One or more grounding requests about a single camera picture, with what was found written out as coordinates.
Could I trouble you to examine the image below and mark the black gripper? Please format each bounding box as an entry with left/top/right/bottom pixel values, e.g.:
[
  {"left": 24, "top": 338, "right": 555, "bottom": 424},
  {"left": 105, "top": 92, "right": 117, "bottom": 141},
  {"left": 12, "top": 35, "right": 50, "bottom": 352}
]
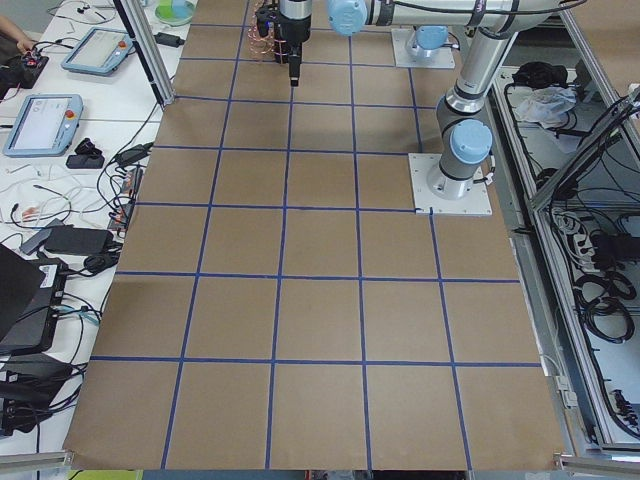
[{"left": 278, "top": 0, "right": 312, "bottom": 87}]

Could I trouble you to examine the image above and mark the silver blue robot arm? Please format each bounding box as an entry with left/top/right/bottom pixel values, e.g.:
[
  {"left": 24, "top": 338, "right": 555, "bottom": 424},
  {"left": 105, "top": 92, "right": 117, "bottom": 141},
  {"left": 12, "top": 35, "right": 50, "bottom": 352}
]
[{"left": 326, "top": 1, "right": 570, "bottom": 200}]

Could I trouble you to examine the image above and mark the rear robot arm base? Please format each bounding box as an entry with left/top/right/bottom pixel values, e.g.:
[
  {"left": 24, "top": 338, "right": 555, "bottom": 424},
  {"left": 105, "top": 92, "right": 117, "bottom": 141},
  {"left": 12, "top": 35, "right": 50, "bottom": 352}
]
[{"left": 405, "top": 25, "right": 449, "bottom": 59}]

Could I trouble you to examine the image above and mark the dark bottle in basket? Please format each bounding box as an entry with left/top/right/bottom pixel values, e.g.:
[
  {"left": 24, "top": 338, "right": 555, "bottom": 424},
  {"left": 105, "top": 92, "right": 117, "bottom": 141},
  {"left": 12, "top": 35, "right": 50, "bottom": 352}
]
[{"left": 272, "top": 23, "right": 290, "bottom": 65}]

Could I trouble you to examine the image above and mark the person's hand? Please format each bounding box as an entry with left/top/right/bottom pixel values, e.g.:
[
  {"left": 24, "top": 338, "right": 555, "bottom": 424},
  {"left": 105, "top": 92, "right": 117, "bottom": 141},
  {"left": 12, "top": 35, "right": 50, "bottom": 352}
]
[{"left": 16, "top": 36, "right": 35, "bottom": 54}]

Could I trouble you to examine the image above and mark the black small power adapter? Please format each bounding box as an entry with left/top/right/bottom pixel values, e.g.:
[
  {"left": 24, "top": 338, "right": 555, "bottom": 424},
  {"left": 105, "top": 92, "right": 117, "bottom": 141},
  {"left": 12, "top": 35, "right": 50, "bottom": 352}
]
[{"left": 154, "top": 32, "right": 185, "bottom": 48}]

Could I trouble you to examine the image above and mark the green plate with items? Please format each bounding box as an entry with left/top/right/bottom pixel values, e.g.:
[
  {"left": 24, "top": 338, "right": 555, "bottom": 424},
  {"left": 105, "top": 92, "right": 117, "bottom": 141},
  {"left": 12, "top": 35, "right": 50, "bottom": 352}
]
[{"left": 154, "top": 0, "right": 196, "bottom": 27}]

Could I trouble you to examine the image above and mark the rear white mounting plate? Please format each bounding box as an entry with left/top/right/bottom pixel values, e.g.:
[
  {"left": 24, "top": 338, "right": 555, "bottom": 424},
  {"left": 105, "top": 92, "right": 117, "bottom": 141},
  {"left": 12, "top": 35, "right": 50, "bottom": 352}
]
[{"left": 391, "top": 25, "right": 455, "bottom": 70}]

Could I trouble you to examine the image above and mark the upper blue teach pendant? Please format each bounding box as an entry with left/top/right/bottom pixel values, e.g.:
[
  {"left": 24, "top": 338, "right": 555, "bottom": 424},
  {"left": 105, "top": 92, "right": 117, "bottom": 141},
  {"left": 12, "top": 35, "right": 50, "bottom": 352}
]
[{"left": 61, "top": 27, "right": 133, "bottom": 76}]

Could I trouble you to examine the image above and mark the blue teach pendant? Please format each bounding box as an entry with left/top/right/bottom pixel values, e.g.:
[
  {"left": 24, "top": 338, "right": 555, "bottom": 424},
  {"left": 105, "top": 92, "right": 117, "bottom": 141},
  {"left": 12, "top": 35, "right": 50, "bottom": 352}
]
[
  {"left": 3, "top": 94, "right": 84, "bottom": 158},
  {"left": 61, "top": 27, "right": 133, "bottom": 76}
]

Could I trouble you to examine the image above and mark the small black device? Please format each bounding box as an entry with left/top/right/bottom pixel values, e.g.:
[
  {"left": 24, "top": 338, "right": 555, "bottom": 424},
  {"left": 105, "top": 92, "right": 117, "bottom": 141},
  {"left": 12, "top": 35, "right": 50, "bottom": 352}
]
[{"left": 65, "top": 137, "right": 105, "bottom": 169}]

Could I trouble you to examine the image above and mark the black cloth bundle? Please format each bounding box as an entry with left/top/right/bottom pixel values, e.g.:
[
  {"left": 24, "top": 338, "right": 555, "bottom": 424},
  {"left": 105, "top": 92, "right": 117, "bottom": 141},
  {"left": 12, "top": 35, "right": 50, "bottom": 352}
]
[{"left": 512, "top": 62, "right": 568, "bottom": 89}]

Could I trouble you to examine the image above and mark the lower blue teach pendant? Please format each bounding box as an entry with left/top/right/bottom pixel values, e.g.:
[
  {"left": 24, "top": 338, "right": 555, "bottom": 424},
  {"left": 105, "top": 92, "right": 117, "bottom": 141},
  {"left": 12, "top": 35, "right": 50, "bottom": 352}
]
[{"left": 3, "top": 94, "right": 84, "bottom": 158}]

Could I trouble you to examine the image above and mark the crumpled white cloth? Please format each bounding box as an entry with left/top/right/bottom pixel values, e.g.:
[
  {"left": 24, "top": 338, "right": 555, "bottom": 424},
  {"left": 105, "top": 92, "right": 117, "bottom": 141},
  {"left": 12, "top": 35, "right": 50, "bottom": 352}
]
[{"left": 514, "top": 86, "right": 577, "bottom": 128}]

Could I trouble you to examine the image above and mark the black power adapter brick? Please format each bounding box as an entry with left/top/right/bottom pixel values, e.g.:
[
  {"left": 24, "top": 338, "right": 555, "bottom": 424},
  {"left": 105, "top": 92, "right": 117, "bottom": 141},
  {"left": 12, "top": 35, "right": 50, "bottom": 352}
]
[{"left": 44, "top": 226, "right": 113, "bottom": 255}]

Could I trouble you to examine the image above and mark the black laptop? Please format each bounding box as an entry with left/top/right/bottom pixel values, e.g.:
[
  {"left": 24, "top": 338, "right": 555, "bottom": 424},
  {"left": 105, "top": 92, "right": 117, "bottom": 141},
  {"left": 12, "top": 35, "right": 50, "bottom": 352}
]
[{"left": 1, "top": 246, "right": 67, "bottom": 356}]

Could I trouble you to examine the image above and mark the aluminium frame post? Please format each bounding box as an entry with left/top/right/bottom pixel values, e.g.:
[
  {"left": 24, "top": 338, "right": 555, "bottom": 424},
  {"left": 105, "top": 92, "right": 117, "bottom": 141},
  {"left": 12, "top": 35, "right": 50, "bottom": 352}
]
[{"left": 113, "top": 0, "right": 175, "bottom": 108}]

